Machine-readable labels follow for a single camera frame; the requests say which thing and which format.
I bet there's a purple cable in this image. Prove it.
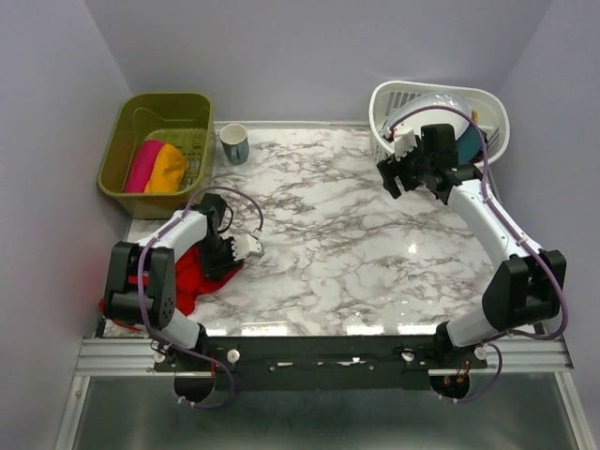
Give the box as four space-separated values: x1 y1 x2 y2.
387 105 571 404
139 186 264 410

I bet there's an aluminium frame rail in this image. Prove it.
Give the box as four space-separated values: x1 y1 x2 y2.
74 337 574 377

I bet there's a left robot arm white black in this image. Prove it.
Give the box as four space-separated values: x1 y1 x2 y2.
99 193 244 370

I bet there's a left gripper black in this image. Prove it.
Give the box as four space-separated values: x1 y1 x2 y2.
195 235 244 284

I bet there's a white oval plate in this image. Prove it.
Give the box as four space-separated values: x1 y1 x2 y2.
379 92 472 139

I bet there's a teal plate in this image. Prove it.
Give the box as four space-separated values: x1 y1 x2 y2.
457 125 488 165

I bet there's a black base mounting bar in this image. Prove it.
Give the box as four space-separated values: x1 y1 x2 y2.
154 335 488 399

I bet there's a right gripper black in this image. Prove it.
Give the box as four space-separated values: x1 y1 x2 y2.
375 135 432 200

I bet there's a red t shirt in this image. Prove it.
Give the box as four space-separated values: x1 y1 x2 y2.
99 243 242 331

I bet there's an orange rolled t shirt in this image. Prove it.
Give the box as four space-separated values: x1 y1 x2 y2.
143 143 188 194

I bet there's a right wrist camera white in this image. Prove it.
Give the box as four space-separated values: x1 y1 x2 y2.
393 125 417 160

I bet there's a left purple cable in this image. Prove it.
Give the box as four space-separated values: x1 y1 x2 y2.
139 186 264 410

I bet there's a grey white mug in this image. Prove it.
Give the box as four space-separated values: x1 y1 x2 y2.
219 124 249 165

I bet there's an olive green plastic bin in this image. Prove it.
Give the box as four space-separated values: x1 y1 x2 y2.
97 92 217 219

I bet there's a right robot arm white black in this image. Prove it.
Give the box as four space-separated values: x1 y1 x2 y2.
377 124 566 368

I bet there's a pink rolled t shirt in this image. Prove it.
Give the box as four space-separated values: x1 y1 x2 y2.
124 140 164 194

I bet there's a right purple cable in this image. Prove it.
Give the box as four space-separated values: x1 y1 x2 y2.
387 105 571 404

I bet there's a white plastic dish basket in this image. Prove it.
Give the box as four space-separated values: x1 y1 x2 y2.
368 80 510 164

